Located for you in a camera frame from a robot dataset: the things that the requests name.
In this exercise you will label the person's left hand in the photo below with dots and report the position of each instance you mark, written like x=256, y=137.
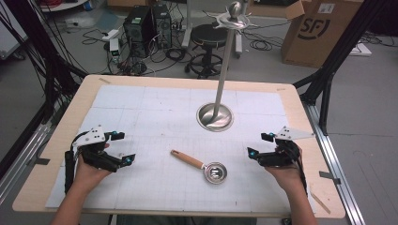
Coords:
x=88, y=175

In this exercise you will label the slim black computer tower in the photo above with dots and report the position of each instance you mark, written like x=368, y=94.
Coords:
x=162, y=25

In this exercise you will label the person's right hand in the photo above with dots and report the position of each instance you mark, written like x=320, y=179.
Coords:
x=286, y=178

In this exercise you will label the small white device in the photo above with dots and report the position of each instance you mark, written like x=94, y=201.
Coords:
x=114, y=48

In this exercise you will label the black round stool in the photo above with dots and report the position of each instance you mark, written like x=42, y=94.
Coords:
x=206, y=37

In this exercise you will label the black metal frame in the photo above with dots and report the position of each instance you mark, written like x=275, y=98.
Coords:
x=40, y=53
x=341, y=50

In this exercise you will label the large cardboard box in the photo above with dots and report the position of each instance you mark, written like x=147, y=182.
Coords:
x=316, y=34

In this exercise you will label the aluminium rail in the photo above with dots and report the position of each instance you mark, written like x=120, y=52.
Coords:
x=338, y=162
x=22, y=156

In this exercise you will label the flat white box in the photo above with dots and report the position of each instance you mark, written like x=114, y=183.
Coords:
x=360, y=50

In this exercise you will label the white metal post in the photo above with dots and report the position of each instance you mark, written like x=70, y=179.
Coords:
x=187, y=25

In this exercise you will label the black tape piece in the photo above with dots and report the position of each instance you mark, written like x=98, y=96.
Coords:
x=42, y=161
x=329, y=176

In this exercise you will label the wooden table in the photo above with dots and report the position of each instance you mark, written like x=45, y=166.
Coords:
x=62, y=125

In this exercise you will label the open cardboard box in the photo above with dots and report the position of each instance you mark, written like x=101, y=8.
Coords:
x=281, y=7

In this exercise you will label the metal hook stand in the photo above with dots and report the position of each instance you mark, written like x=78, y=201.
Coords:
x=224, y=68

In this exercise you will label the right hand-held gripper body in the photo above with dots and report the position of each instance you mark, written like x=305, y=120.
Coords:
x=283, y=150

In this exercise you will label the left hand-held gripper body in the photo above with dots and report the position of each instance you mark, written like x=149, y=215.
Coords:
x=94, y=150

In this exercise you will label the white grid mat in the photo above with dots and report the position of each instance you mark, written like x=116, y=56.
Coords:
x=156, y=131

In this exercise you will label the thin wooden stick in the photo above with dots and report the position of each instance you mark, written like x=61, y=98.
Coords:
x=319, y=202

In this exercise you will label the large black computer tower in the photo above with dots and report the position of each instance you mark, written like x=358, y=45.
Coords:
x=137, y=29

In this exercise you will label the white power strip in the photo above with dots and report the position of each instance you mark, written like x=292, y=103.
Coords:
x=110, y=34

